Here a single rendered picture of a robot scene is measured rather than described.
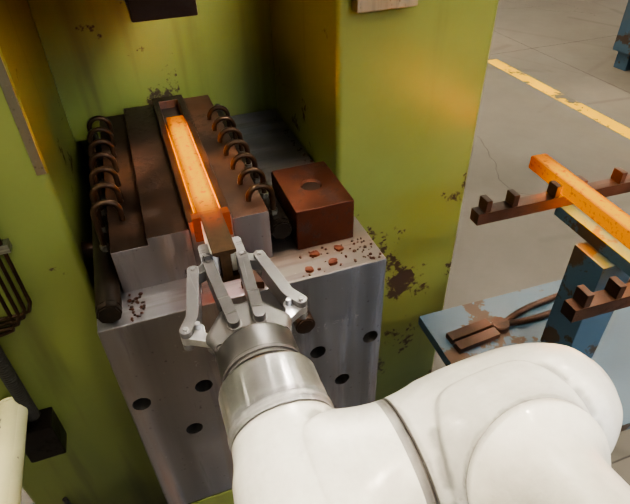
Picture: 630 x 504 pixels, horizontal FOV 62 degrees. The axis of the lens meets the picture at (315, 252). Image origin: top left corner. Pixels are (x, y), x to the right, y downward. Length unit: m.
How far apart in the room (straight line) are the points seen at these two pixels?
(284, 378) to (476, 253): 1.88
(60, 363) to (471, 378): 0.75
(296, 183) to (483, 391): 0.46
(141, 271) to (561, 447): 0.52
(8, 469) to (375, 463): 0.69
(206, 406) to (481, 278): 1.52
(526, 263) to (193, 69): 1.60
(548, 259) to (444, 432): 1.98
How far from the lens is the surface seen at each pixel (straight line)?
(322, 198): 0.72
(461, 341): 0.94
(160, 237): 0.67
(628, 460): 1.78
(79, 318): 0.93
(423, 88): 0.87
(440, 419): 0.38
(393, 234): 0.99
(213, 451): 0.91
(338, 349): 0.81
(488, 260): 2.24
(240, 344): 0.47
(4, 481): 0.95
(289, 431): 0.39
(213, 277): 0.56
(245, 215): 0.68
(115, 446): 1.20
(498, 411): 0.37
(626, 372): 1.00
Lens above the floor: 1.37
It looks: 39 degrees down
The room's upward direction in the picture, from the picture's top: 2 degrees counter-clockwise
